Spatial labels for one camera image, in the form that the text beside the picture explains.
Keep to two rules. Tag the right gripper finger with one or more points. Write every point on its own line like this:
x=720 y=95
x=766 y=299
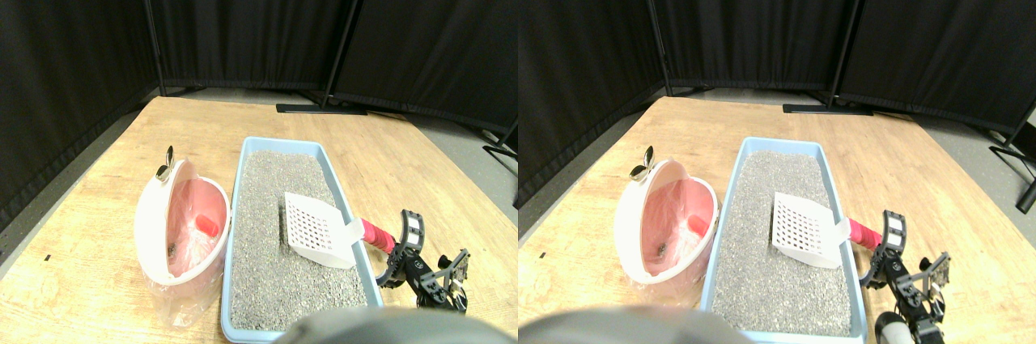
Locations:
x=871 y=273
x=388 y=273
x=412 y=231
x=893 y=231

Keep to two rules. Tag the red lump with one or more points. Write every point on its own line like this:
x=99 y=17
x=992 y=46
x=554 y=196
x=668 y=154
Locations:
x=698 y=225
x=206 y=225

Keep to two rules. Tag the blue litter tray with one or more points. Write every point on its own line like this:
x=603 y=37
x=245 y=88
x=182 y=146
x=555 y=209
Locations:
x=267 y=222
x=761 y=222

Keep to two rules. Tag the black curtain stand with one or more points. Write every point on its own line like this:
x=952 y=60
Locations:
x=1021 y=162
x=150 y=28
x=654 y=28
x=324 y=108
x=503 y=148
x=830 y=108

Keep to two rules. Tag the white bin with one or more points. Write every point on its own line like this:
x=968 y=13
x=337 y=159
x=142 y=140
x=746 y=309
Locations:
x=631 y=222
x=150 y=222

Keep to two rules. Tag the black bracket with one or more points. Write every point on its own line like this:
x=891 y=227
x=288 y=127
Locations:
x=453 y=269

